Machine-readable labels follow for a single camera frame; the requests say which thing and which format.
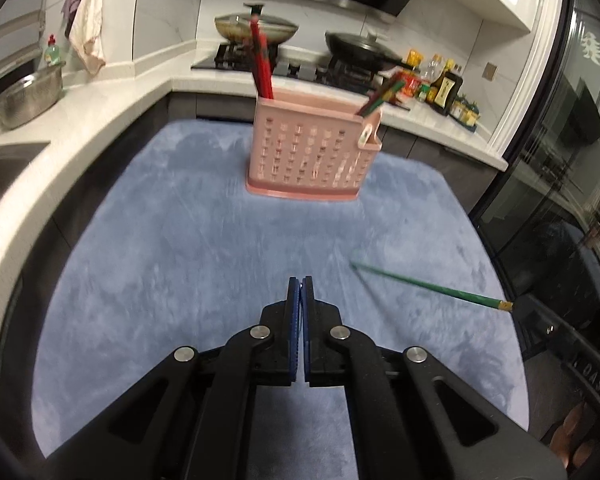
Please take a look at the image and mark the black glass door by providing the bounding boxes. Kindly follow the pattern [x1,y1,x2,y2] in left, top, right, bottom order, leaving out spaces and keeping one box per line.
[474,0,600,344]

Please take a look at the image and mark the green chopstick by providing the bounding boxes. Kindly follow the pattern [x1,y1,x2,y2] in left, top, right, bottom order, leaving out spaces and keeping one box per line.
[350,261,514,312]
[355,73,405,117]

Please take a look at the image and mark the gold wall outlet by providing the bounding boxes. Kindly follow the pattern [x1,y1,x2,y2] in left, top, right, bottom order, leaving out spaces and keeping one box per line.
[482,63,496,81]

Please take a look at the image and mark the white pink hanging towel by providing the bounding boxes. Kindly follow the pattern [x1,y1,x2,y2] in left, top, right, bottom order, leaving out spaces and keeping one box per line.
[69,0,106,76]

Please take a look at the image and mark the small green-cap spice jar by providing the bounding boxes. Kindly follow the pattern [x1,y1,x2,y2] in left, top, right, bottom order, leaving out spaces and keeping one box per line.
[416,84,430,102]

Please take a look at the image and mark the black gas stove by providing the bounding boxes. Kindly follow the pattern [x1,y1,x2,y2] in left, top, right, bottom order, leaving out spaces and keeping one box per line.
[190,42,390,122]

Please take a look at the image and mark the steel mixing bowl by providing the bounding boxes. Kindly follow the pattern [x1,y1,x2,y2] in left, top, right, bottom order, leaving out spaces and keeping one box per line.
[0,62,65,129]

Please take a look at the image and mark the yellow seasoning packet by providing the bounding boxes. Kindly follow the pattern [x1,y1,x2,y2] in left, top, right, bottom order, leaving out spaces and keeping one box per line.
[405,49,424,73]

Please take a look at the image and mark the black wok with lid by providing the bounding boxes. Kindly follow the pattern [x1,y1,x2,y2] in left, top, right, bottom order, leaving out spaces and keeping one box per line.
[325,32,403,72]

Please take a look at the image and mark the green dish soap bottle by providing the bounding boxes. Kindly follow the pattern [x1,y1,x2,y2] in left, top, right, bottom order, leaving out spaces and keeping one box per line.
[43,35,62,67]

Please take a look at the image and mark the blue-grey fabric mat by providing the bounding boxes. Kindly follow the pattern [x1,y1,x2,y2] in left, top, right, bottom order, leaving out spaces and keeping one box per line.
[31,120,529,454]

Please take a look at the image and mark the pink perforated utensil basket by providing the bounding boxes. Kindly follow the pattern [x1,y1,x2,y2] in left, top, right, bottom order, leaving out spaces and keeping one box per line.
[246,90,382,202]

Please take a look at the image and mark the red instant noodle cup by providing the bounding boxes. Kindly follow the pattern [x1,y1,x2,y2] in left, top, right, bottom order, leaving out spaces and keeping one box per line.
[399,70,422,99]

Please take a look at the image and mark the green condiment jar set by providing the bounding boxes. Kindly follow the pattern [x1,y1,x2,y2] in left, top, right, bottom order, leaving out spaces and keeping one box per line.
[449,96,480,131]

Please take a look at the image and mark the white window blinds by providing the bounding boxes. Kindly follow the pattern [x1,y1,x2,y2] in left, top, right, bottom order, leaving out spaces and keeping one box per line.
[0,0,43,79]

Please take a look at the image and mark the dark soy sauce bottle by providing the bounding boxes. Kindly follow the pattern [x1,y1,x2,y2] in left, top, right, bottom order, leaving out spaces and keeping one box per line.
[430,60,464,116]

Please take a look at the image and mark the wok with glass lid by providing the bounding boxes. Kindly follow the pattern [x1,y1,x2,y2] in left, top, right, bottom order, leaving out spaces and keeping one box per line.
[214,3,299,46]

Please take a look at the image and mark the steel kitchen sink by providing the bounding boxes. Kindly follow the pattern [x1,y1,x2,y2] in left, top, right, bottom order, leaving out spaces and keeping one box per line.
[0,142,48,199]

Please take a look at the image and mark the person's right hand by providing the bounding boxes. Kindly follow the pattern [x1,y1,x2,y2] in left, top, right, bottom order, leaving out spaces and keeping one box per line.
[548,402,600,479]

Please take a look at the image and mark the bright red chopstick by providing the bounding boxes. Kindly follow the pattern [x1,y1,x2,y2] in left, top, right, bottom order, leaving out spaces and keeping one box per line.
[250,14,274,100]

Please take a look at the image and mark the clear oil bottle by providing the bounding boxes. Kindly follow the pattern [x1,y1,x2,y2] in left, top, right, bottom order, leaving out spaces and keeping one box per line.
[426,54,444,84]

